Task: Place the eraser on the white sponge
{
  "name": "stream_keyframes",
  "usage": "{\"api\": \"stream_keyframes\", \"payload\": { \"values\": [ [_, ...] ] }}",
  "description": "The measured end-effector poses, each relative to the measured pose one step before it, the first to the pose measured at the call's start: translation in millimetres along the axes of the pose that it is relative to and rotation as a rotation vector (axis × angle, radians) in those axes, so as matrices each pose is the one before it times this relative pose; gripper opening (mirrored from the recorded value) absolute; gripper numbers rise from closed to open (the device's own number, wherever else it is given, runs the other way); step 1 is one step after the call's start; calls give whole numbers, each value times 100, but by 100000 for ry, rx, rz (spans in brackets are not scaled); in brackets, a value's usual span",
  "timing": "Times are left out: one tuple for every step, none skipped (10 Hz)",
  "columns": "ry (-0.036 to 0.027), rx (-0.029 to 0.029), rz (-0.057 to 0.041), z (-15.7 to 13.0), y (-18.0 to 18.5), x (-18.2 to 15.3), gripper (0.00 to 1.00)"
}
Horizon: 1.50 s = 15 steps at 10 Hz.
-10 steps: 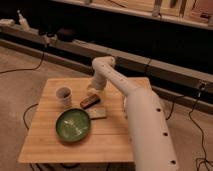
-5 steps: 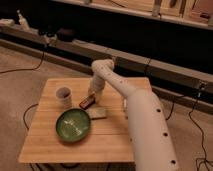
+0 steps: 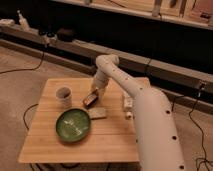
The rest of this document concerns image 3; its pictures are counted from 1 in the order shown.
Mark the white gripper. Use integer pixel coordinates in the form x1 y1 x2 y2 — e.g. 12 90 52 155
91 69 109 98

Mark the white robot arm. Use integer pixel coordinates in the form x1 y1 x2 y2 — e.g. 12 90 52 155
91 54 186 171

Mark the white sponge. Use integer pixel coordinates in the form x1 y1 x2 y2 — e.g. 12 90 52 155
89 107 106 119

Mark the small white bottle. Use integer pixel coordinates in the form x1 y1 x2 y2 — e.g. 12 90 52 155
123 92 133 119

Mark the white paper cup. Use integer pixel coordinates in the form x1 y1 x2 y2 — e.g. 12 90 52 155
56 87 72 108

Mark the green bowl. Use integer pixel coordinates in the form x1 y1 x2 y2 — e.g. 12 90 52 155
55 108 91 143

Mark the black box on ledge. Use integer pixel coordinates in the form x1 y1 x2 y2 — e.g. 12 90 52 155
56 28 75 42

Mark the white spray bottle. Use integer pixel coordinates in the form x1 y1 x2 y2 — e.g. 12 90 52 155
17 10 30 31

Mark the black floor cable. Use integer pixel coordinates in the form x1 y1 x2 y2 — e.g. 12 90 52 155
0 49 46 76

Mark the black cable right side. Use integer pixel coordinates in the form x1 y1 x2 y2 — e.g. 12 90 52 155
188 83 213 171

